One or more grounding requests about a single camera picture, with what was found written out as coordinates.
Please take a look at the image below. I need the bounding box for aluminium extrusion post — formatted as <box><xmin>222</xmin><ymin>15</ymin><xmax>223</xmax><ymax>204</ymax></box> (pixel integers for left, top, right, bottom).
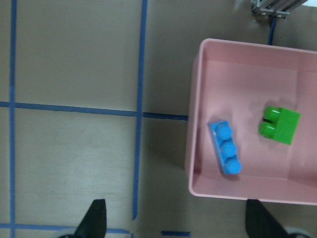
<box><xmin>251</xmin><ymin>0</ymin><xmax>307</xmax><ymax>18</ymax></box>

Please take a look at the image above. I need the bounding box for pink plastic box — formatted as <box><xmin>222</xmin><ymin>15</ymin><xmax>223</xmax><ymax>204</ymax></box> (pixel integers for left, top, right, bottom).
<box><xmin>185</xmin><ymin>39</ymin><xmax>317</xmax><ymax>205</ymax></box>

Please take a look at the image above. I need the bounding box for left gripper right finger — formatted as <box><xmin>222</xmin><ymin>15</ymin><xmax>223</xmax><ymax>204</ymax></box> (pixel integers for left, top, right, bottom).
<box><xmin>245</xmin><ymin>199</ymin><xmax>317</xmax><ymax>238</ymax></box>

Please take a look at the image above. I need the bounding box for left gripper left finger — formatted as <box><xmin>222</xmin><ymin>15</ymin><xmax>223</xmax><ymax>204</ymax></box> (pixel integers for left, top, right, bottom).
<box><xmin>55</xmin><ymin>199</ymin><xmax>107</xmax><ymax>238</ymax></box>

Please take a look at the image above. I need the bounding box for blue three-stud toy block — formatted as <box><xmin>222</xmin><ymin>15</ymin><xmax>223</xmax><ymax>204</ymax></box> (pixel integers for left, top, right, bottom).
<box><xmin>208</xmin><ymin>120</ymin><xmax>242</xmax><ymax>175</ymax></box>

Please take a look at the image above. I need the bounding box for green two-stud toy block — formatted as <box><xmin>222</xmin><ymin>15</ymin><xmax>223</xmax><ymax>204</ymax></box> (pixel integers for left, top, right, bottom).
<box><xmin>258</xmin><ymin>106</ymin><xmax>301</xmax><ymax>145</ymax></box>

